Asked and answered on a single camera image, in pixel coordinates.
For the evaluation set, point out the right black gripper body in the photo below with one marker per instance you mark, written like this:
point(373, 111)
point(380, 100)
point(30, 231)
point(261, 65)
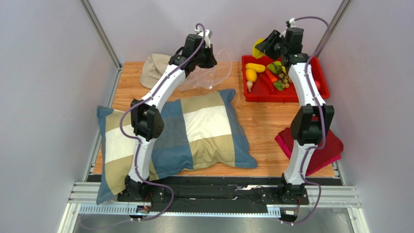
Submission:
point(267, 43)

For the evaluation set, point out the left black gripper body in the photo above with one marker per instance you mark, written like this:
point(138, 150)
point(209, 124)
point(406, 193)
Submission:
point(204, 58)

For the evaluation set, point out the clear zip top bag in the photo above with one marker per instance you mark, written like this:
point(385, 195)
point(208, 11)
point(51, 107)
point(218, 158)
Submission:
point(208, 78)

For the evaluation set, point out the yellow lemon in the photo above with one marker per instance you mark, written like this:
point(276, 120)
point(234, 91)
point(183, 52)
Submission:
point(251, 75)

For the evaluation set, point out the red chili pepper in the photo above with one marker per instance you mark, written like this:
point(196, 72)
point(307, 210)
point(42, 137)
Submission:
point(268, 83)

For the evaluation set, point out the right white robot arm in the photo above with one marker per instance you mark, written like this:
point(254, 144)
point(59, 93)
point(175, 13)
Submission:
point(310, 125)

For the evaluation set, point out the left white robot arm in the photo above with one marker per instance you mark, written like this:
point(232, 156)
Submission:
point(145, 114)

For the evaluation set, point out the green pear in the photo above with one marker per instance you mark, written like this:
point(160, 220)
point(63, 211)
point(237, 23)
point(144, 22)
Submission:
point(275, 67)

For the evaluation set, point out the yellow corn cob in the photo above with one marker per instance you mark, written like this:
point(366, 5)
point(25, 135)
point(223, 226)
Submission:
point(258, 68)

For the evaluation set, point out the brown longan cluster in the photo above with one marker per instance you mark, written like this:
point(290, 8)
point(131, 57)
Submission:
point(285, 80)

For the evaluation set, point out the orange carrot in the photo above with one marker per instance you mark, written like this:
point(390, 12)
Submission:
point(274, 80)

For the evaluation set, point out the garlic bulb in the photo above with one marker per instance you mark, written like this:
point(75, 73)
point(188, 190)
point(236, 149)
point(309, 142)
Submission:
point(249, 85)

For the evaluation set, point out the red plastic tray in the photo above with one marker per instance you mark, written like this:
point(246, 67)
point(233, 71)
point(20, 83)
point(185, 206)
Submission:
point(260, 93)

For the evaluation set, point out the beige bucket hat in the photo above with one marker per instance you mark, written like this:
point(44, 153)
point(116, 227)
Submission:
point(153, 69)

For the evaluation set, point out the plaid pillow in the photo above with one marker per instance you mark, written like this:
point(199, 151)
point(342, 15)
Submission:
point(199, 132)

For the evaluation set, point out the folded red cloth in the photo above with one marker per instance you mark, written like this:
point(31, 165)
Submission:
point(320, 158)

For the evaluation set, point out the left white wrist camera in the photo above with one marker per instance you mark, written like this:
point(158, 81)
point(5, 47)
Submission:
point(205, 35)

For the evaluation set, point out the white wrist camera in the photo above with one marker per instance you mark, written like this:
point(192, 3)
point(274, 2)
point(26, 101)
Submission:
point(205, 35)
point(289, 24)

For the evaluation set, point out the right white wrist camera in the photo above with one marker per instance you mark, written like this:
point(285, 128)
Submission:
point(289, 24)

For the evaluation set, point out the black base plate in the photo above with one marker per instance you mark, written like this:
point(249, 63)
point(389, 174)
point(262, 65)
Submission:
point(217, 195)

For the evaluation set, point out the aluminium frame rail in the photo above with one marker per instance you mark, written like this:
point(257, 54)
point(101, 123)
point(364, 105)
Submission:
point(84, 194)

